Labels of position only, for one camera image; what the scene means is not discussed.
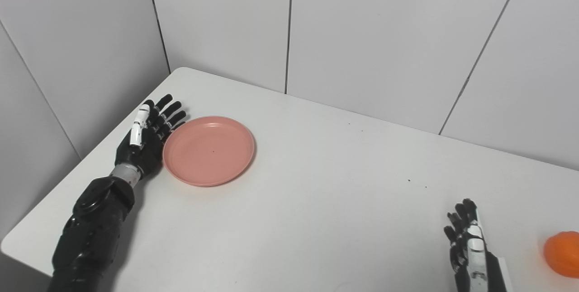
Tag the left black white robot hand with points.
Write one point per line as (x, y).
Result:
(140, 147)

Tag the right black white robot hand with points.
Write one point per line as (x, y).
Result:
(475, 260)

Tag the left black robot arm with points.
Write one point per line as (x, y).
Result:
(90, 233)

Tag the orange fruit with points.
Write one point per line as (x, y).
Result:
(563, 253)

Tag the pink round plate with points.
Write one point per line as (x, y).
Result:
(208, 152)

